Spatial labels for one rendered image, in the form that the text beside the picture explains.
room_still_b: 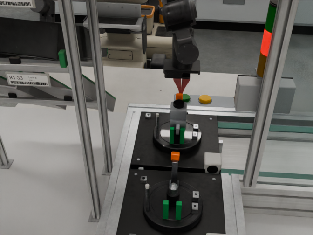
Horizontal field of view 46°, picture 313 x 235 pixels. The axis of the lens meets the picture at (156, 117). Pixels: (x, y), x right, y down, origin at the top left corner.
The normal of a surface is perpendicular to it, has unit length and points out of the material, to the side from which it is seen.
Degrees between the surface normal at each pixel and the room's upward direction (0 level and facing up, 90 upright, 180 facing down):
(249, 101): 90
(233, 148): 0
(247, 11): 90
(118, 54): 98
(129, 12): 90
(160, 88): 0
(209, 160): 0
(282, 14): 90
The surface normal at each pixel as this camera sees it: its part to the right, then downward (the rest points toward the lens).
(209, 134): 0.00, -0.80
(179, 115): -0.07, 0.60
